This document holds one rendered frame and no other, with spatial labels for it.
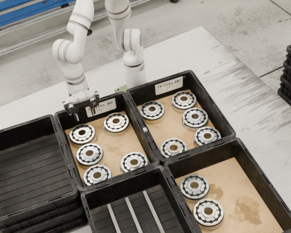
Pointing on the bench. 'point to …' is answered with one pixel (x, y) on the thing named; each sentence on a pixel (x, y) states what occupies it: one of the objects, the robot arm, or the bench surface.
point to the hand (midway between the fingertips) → (84, 114)
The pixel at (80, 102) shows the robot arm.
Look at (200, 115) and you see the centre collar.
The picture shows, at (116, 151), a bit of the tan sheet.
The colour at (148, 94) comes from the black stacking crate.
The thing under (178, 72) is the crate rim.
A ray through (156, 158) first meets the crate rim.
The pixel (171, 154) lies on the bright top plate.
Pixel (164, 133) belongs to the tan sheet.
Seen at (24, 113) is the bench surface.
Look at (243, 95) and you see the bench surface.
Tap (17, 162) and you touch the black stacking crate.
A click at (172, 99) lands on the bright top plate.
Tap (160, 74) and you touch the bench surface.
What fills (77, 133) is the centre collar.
